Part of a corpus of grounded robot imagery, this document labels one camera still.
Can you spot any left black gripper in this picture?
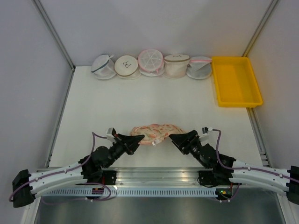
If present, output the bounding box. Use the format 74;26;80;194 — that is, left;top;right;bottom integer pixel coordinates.
105;133;146;168

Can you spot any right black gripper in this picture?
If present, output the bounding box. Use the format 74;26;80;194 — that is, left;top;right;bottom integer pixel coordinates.
168;130;209;169

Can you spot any floral mesh laundry bag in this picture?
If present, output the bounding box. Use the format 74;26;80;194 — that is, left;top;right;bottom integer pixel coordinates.
129;124;186;146

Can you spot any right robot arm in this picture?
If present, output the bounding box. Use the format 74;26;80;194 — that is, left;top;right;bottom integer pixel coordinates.
169;129;299;205

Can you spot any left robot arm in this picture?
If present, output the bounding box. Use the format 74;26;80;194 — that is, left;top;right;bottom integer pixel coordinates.
8;133;144;208

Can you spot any white bag pink zipper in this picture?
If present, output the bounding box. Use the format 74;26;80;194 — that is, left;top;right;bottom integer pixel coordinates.
186;56;212;80

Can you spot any cylindrical beige laundry bag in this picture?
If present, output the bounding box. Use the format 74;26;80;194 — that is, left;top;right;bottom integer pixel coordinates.
163;54;190;79

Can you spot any round beige laundry bag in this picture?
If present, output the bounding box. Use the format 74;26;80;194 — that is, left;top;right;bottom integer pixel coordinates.
114;55;141;80

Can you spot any white bag blue zipper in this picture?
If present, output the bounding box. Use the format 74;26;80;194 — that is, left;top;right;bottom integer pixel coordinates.
91;54;116;80

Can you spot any pink rimmed round laundry bag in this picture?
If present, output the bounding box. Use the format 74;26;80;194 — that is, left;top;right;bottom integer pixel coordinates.
137;49;165;77

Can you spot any yellow plastic tray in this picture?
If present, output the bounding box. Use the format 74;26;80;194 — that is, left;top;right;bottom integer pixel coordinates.
211;56;263;108

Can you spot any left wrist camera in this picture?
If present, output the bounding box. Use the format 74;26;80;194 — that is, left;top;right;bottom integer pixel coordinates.
106;127;116;142

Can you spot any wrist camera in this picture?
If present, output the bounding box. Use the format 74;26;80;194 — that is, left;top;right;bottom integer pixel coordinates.
106;127;116;142
200;126;213;138

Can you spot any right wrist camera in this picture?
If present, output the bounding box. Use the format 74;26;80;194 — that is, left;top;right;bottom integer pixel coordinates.
200;126;213;138

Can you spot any aluminium mounting rail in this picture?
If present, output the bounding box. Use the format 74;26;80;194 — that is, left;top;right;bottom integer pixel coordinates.
32;167;287;187

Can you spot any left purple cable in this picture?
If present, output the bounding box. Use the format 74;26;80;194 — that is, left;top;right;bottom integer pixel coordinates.
8;132;110;203

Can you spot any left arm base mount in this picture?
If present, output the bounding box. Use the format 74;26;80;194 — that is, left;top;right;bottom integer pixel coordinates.
93;170;117;185

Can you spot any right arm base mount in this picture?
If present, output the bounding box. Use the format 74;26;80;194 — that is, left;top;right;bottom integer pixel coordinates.
197;170;221;188

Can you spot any white slotted cable duct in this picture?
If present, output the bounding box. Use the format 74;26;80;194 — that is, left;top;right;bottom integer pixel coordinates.
44;187;232;197

